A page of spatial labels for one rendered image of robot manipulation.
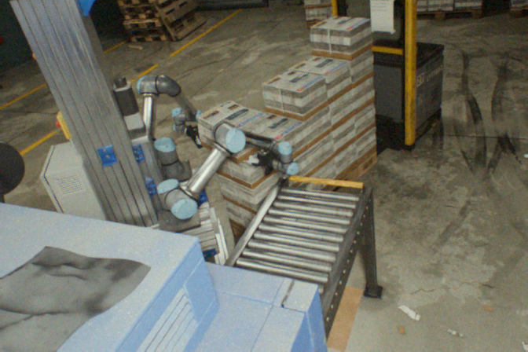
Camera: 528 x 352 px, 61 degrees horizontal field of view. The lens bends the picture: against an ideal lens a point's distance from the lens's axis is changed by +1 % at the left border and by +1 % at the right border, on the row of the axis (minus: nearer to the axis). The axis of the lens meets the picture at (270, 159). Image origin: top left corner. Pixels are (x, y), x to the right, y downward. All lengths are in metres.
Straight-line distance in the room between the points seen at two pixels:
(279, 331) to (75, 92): 1.70
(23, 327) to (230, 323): 0.38
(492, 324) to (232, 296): 2.14
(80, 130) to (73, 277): 1.63
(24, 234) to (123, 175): 1.49
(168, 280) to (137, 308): 0.07
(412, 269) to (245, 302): 2.26
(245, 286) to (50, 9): 1.60
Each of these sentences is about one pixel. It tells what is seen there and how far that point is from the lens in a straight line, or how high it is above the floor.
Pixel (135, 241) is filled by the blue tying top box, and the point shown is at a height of 1.75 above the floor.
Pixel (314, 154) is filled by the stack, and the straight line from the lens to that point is 3.34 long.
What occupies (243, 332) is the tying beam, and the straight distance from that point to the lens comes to 0.95.
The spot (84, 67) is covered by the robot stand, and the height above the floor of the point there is 1.69.
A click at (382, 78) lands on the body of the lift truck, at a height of 0.62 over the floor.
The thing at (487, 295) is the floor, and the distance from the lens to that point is 3.09.
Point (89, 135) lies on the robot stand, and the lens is 2.43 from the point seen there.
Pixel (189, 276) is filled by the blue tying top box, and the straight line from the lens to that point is 0.86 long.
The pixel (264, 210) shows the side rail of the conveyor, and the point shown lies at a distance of 2.43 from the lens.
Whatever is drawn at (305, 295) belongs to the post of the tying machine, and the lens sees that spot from 0.98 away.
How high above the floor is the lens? 2.28
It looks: 31 degrees down
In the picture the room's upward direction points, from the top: 11 degrees counter-clockwise
